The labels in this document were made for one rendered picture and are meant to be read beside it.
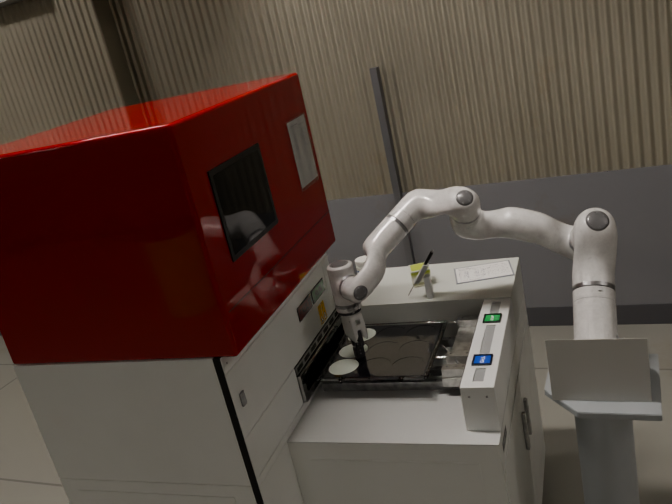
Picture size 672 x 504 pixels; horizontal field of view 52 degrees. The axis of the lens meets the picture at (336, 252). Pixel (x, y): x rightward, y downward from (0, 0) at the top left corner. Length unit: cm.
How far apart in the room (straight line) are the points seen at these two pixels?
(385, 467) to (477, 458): 27
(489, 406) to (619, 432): 42
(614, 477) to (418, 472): 59
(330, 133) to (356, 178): 31
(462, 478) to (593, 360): 48
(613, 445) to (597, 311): 39
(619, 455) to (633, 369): 31
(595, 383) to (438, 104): 226
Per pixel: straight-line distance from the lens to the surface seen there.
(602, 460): 223
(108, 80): 475
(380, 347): 234
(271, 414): 204
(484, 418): 197
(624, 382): 205
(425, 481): 206
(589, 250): 214
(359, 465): 209
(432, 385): 220
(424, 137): 400
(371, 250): 216
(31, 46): 532
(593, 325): 208
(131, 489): 225
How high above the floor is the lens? 197
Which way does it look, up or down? 19 degrees down
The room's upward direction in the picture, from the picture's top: 13 degrees counter-clockwise
